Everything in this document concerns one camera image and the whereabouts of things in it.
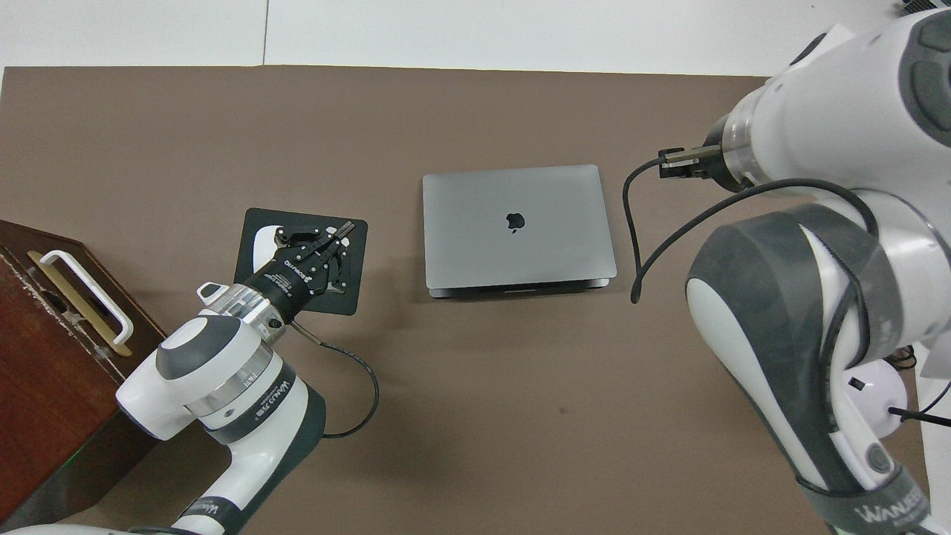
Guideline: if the grey laptop with apple logo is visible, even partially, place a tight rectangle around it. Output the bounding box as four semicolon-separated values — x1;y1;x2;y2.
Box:
422;164;618;299

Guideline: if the dark brown wooden box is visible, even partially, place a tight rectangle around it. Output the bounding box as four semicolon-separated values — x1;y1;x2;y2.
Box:
0;219;168;532

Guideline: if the white computer mouse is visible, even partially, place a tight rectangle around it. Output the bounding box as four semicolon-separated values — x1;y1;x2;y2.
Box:
253;223;283;282

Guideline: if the brown table mat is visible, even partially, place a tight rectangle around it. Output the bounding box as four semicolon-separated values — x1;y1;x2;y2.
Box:
0;65;926;535

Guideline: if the thin black lamp power cable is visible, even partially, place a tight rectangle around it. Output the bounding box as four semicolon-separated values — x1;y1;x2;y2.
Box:
892;343;951;417

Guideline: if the black mouse pad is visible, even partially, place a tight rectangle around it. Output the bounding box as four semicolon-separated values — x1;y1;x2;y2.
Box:
234;207;369;317

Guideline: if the white box handle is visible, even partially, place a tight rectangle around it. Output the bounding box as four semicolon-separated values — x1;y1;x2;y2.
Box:
39;250;134;345

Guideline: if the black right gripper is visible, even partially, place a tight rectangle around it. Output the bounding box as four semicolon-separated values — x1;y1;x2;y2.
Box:
659;111;747;192

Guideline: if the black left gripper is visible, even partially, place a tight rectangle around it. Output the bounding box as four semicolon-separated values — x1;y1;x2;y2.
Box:
241;221;356;320

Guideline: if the brass handle plate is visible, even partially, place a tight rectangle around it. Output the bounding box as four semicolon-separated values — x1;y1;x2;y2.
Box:
27;251;133;357

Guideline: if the white desk lamp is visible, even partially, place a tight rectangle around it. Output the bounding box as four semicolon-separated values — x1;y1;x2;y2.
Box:
847;346;951;439

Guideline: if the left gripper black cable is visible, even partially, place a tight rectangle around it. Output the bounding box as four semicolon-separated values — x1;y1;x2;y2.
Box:
286;320;380;439

